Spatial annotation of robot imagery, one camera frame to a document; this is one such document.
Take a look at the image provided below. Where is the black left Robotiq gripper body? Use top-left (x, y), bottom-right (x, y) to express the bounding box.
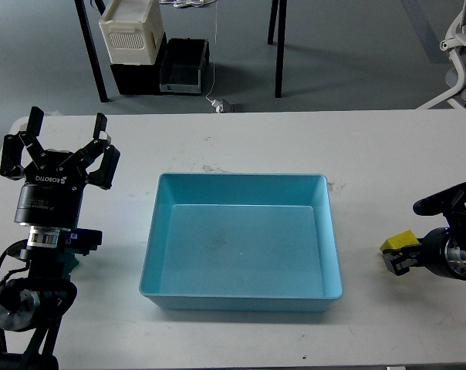
top-left (14, 150), bottom-right (87, 226)

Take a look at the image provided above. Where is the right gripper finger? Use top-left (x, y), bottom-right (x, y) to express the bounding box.
top-left (383, 251), bottom-right (421, 276)

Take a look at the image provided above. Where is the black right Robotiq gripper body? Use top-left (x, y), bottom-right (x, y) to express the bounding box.
top-left (420, 227), bottom-right (466, 281)

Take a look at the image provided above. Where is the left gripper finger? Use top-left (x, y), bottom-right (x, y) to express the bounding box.
top-left (0, 106), bottom-right (44, 180)
top-left (56, 113), bottom-right (120, 190)

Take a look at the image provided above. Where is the yellow block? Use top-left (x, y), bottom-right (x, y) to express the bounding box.
top-left (380, 230), bottom-right (420, 254)

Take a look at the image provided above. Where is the green block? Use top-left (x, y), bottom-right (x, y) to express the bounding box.
top-left (67, 255), bottom-right (79, 274)

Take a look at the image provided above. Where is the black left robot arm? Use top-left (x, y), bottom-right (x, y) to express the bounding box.
top-left (0, 106), bottom-right (120, 369)

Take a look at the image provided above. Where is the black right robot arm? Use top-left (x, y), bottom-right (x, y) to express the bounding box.
top-left (380, 182), bottom-right (466, 281)

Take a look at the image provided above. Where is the black crate under white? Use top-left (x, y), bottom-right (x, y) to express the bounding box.
top-left (110, 35), bottom-right (168, 96)

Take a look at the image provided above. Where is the light blue plastic tray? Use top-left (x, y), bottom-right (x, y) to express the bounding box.
top-left (140, 173), bottom-right (343, 312)

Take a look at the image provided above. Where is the black open bin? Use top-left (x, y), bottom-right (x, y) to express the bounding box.
top-left (160, 38), bottom-right (210, 94)

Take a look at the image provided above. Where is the white plastic crate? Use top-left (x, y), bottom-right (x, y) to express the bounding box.
top-left (99, 0), bottom-right (164, 66)

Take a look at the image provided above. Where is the white office chair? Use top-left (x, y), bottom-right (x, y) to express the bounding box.
top-left (418, 1), bottom-right (466, 109)

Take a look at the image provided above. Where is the black table leg right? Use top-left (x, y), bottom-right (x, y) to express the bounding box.
top-left (267, 0), bottom-right (288, 99)

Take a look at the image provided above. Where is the white power adapter with cable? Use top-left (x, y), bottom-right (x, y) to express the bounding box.
top-left (205, 1), bottom-right (235, 113)

